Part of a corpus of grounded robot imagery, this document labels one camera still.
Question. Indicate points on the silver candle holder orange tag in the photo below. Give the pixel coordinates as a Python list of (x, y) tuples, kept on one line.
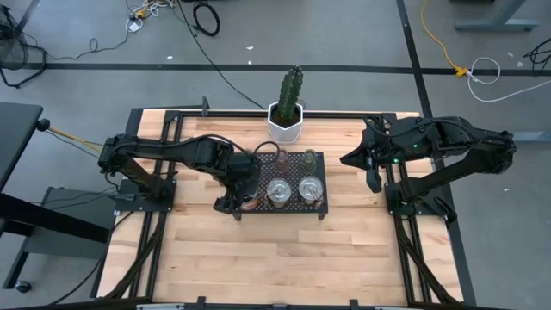
[(250, 202)]

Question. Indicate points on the green glass candle holder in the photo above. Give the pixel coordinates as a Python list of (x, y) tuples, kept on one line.
[(308, 160)]

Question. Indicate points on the grey base plate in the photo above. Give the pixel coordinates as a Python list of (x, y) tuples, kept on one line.
[(64, 245)]

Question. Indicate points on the grey desk base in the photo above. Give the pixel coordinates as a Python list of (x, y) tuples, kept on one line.
[(495, 23)]

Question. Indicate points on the black floor fan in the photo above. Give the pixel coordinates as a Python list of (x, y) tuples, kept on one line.
[(13, 51)]

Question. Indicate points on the white power adapter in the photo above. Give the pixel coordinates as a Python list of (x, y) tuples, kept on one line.
[(134, 26)]

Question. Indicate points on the black caster wheel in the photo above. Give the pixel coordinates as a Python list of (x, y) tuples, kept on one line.
[(22, 287)]

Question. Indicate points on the white hexagonal planter pot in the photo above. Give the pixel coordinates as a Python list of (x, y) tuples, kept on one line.
[(284, 135)]

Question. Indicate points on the pink glass candle holder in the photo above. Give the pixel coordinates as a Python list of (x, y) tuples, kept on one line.
[(282, 160)]

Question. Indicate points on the black perforated metal shelf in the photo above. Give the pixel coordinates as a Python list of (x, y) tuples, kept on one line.
[(297, 174)]

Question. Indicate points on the black desk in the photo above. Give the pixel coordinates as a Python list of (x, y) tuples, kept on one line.
[(17, 138)]

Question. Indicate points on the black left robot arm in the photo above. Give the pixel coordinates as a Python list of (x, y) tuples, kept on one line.
[(172, 150)]

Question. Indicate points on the black aluminium rig frame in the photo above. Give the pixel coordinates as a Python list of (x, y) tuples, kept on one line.
[(344, 114)]

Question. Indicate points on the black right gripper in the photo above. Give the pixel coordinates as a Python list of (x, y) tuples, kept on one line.
[(383, 144)]

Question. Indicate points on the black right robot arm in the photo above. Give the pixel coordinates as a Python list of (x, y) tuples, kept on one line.
[(452, 138)]

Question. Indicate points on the green cactus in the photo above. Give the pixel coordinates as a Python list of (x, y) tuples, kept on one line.
[(289, 90)]

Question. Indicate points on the grey desk foot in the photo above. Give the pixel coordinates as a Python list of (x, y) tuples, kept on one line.
[(534, 137)]

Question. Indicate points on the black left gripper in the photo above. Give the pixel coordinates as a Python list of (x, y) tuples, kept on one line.
[(243, 181)]

